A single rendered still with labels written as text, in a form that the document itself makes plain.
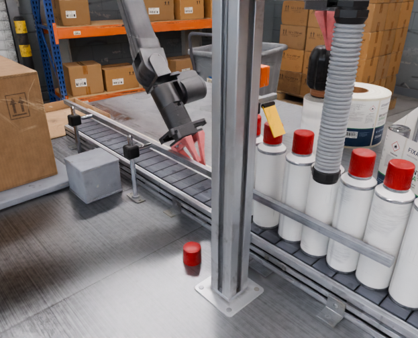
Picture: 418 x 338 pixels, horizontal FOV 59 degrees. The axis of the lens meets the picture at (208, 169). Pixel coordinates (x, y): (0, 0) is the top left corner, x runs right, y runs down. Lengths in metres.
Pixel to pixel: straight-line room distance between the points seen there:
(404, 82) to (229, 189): 5.09
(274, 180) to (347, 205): 0.15
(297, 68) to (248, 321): 4.03
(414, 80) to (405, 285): 4.95
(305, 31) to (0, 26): 3.30
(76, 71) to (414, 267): 4.10
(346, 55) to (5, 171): 0.81
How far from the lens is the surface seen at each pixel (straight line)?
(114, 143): 1.13
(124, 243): 0.78
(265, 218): 0.71
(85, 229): 0.85
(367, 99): 1.10
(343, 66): 0.44
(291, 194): 0.65
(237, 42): 0.45
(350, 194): 0.58
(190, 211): 0.84
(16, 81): 0.96
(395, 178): 0.55
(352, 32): 0.43
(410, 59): 5.49
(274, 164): 0.66
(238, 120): 0.48
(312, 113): 0.90
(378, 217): 0.58
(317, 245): 0.66
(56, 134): 1.39
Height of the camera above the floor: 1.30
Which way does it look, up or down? 26 degrees down
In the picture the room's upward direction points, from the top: straight up
